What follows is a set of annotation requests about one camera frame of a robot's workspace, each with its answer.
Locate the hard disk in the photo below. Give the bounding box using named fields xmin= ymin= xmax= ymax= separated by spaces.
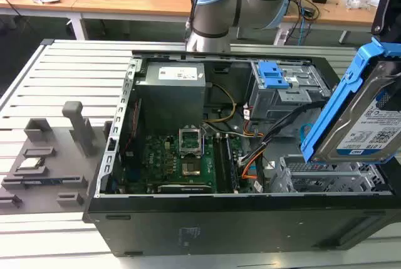
xmin=299 ymin=36 xmax=401 ymax=165

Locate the silver perforated disk bay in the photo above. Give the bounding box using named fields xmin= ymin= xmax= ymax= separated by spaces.
xmin=268 ymin=154 xmax=387 ymax=194

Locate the RAM slot bank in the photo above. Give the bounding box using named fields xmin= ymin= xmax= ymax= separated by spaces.
xmin=214 ymin=133 xmax=240 ymax=194

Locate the blue drive cage latch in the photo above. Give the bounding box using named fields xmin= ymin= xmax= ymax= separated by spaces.
xmin=258 ymin=60 xmax=289 ymax=90

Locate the silver drive cage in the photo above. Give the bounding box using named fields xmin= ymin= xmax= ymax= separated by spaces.
xmin=249 ymin=60 xmax=331 ymax=123

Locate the grey power supply unit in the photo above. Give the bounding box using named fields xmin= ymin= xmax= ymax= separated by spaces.
xmin=134 ymin=61 xmax=207 ymax=121

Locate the CPU socket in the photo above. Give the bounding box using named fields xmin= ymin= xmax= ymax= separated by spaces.
xmin=177 ymin=127 xmax=204 ymax=158

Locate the square chipset heat sink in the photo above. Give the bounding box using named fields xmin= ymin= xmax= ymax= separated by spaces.
xmin=181 ymin=162 xmax=202 ymax=177

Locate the wooden desk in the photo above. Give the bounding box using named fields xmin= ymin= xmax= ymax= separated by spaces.
xmin=0 ymin=0 xmax=401 ymax=44

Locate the graphics card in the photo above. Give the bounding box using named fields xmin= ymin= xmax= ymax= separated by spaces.
xmin=156 ymin=182 xmax=217 ymax=194

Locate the green motherboard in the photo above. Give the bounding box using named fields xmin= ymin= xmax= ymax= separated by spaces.
xmin=125 ymin=130 xmax=245 ymax=194

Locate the black open PC case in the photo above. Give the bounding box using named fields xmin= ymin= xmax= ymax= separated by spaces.
xmin=82 ymin=50 xmax=401 ymax=258

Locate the grey parts rack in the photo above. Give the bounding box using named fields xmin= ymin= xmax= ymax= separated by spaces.
xmin=0 ymin=100 xmax=112 ymax=217

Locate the dark RAM stick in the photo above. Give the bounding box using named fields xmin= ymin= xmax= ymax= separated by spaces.
xmin=20 ymin=179 xmax=65 ymax=186

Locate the silver CPU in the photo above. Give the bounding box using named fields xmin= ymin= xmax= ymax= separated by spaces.
xmin=16 ymin=157 xmax=45 ymax=170

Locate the yellow power wire bundle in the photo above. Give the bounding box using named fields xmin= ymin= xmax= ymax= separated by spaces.
xmin=201 ymin=83 xmax=238 ymax=124

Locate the orange and black disk wire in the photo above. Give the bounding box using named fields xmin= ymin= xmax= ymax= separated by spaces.
xmin=241 ymin=139 xmax=271 ymax=180

